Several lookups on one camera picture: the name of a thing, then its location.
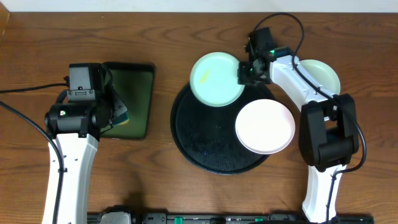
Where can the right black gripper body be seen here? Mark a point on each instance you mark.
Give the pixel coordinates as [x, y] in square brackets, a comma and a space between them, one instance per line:
[245, 73]

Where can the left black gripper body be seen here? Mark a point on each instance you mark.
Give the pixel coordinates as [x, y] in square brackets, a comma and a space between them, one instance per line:
[115, 106]

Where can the green yellow sponge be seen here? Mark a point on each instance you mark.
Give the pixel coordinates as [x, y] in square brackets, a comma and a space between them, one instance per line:
[120, 118]

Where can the light green plate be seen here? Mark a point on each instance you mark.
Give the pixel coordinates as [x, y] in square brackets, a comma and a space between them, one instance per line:
[214, 79]
[323, 74]

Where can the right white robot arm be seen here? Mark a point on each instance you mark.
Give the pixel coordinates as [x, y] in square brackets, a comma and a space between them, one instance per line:
[328, 133]

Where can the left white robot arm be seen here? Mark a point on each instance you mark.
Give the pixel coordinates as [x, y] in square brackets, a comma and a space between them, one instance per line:
[88, 108]

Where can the black rectangular water tray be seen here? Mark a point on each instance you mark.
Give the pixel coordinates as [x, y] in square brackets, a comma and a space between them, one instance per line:
[134, 82]

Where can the round black serving tray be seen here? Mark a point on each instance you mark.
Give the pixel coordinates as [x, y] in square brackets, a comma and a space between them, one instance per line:
[206, 135]

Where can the white plate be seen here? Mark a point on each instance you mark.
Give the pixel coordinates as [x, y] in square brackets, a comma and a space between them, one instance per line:
[265, 126]

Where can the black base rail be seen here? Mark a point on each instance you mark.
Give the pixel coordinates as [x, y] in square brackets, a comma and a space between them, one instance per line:
[122, 214]

